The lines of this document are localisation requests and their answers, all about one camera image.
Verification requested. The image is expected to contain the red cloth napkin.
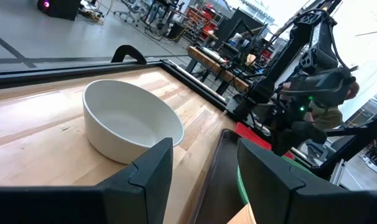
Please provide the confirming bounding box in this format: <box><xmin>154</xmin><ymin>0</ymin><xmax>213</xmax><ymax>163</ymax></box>
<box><xmin>234</xmin><ymin>122</ymin><xmax>294</xmax><ymax>160</ymax></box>

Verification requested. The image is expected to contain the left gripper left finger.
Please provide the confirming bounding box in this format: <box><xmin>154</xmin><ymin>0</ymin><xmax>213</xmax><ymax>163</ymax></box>
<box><xmin>0</xmin><ymin>138</ymin><xmax>174</xmax><ymax>224</ymax></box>

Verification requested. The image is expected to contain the black computer tower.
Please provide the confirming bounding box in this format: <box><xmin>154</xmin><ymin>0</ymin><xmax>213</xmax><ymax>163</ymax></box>
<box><xmin>37</xmin><ymin>0</ymin><xmax>81</xmax><ymax>21</ymax></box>

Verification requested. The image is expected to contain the black clamp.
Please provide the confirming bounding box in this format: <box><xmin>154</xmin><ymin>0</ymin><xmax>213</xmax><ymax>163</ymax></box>
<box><xmin>110</xmin><ymin>44</ymin><xmax>147</xmax><ymax>65</ymax></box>

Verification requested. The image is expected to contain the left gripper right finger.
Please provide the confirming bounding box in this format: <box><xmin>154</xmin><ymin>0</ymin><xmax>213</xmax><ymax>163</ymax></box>
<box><xmin>237</xmin><ymin>138</ymin><xmax>377</xmax><ymax>224</ymax></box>

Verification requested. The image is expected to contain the wooden workbench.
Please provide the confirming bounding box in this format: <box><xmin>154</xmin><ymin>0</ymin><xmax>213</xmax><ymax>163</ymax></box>
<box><xmin>187</xmin><ymin>45</ymin><xmax>251</xmax><ymax>94</ymax></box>

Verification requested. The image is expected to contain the brown plastic tray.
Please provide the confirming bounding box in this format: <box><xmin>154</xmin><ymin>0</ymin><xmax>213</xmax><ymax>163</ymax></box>
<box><xmin>188</xmin><ymin>129</ymin><xmax>258</xmax><ymax>224</ymax></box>

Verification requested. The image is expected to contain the white bowl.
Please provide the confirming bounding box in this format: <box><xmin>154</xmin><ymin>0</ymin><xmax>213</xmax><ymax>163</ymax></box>
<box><xmin>81</xmin><ymin>78</ymin><xmax>185</xmax><ymax>165</ymax></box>

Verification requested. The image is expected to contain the black metal stand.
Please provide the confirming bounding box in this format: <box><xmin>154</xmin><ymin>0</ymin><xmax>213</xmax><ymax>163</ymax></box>
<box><xmin>312</xmin><ymin>107</ymin><xmax>377</xmax><ymax>181</ymax></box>

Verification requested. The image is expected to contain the person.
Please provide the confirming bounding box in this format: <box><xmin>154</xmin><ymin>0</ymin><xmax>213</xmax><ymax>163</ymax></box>
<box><xmin>309</xmin><ymin>80</ymin><xmax>361</xmax><ymax>131</ymax></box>

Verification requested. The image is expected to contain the shelf with red bins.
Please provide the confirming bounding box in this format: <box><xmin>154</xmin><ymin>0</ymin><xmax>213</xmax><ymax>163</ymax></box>
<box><xmin>184</xmin><ymin>2</ymin><xmax>225</xmax><ymax>43</ymax></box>

